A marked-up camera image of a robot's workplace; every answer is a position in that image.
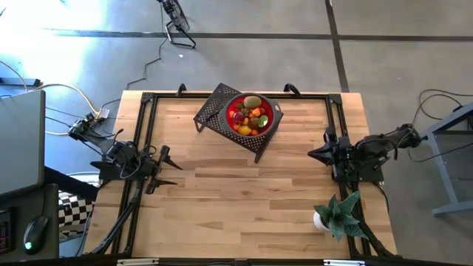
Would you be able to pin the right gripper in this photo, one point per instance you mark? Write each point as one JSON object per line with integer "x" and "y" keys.
{"x": 340, "y": 153}

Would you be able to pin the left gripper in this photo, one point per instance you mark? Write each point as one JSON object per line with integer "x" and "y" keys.
{"x": 151, "y": 168}

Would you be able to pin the green toy fruit half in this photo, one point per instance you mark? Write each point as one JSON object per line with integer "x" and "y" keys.
{"x": 263, "y": 120}

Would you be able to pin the red orange toy pear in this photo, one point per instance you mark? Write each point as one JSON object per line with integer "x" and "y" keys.
{"x": 236, "y": 126}
{"x": 232, "y": 114}
{"x": 254, "y": 132}

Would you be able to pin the dark red toy apple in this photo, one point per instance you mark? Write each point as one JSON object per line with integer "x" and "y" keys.
{"x": 239, "y": 117}
{"x": 262, "y": 110}

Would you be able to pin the brown green kiwi half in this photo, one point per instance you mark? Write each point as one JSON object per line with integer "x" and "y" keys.
{"x": 254, "y": 123}

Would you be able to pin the small orange toy fruit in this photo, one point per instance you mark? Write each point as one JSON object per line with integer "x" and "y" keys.
{"x": 256, "y": 112}
{"x": 245, "y": 121}

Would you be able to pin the red collapsible colander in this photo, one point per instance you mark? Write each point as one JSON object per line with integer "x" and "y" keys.
{"x": 223, "y": 118}

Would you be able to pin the yellow toy lemon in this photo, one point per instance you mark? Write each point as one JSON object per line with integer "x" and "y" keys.
{"x": 244, "y": 130}

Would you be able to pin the red toy strawberry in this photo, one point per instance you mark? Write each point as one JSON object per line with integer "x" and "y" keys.
{"x": 242, "y": 108}

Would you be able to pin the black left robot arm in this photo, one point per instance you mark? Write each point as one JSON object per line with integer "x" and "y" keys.
{"x": 118, "y": 155}

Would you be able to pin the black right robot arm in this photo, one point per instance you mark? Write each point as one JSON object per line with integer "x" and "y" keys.
{"x": 380, "y": 146}

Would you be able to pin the snake plant in white pot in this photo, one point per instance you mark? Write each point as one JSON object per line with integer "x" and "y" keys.
{"x": 338, "y": 218}

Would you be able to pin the black perforated metal shelf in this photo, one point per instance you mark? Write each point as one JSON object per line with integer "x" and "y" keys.
{"x": 210, "y": 111}

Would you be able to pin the silver aluminium bar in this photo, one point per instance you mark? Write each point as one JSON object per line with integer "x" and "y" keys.
{"x": 343, "y": 262}
{"x": 138, "y": 261}

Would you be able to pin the power strip with yellow plug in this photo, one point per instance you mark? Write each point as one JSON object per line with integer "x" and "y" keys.
{"x": 92, "y": 117}

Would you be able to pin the black white checkered cloth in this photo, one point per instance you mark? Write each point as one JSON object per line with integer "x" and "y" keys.
{"x": 74, "y": 212}

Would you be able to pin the dark grey side desk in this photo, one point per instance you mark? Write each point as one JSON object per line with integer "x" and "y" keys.
{"x": 48, "y": 199}

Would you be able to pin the grey metal table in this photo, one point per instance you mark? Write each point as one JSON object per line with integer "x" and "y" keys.
{"x": 443, "y": 170}

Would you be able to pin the black computer mouse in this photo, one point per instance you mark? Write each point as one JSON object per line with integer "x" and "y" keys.
{"x": 35, "y": 234}

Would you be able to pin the grey laptop lid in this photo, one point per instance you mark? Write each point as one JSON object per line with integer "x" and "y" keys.
{"x": 20, "y": 140}

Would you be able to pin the black floor fan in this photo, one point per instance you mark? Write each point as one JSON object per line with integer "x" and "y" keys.
{"x": 177, "y": 16}

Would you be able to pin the black keyboard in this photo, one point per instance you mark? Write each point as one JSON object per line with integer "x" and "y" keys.
{"x": 5, "y": 232}

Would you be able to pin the black aluminium table frame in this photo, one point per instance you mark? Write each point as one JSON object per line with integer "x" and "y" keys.
{"x": 173, "y": 95}

